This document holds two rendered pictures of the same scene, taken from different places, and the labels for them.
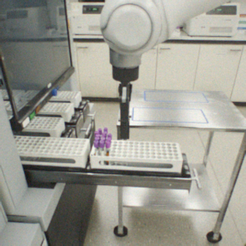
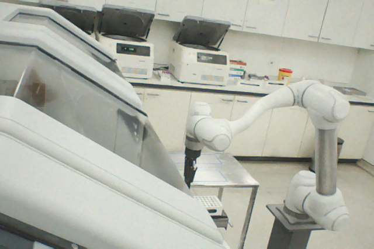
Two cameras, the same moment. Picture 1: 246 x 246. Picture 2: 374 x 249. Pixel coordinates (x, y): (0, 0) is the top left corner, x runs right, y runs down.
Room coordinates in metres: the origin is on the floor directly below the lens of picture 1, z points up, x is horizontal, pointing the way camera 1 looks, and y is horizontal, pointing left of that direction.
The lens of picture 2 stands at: (-0.85, 0.70, 1.80)
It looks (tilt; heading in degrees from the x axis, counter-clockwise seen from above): 18 degrees down; 336
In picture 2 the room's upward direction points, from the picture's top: 9 degrees clockwise
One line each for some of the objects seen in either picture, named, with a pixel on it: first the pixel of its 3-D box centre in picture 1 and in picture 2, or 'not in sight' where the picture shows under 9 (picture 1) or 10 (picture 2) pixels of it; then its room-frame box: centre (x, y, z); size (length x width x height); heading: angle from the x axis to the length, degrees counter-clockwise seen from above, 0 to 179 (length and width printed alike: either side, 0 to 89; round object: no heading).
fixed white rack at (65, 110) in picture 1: (40, 112); not in sight; (0.96, 0.39, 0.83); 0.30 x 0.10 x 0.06; 86
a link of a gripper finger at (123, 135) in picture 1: (124, 129); not in sight; (0.61, -0.01, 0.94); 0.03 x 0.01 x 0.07; 85
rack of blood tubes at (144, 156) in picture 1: (135, 156); (190, 207); (0.62, -0.05, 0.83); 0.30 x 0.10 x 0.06; 86
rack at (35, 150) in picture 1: (46, 152); not in sight; (0.64, 0.27, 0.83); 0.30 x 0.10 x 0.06; 86
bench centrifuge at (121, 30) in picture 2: not in sight; (124, 39); (3.21, -0.25, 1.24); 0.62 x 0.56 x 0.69; 176
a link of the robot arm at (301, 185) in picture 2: not in sight; (304, 190); (0.65, -0.75, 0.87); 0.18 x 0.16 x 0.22; 1
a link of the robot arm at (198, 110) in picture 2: not in sight; (200, 120); (0.61, -0.01, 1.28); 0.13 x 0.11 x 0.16; 1
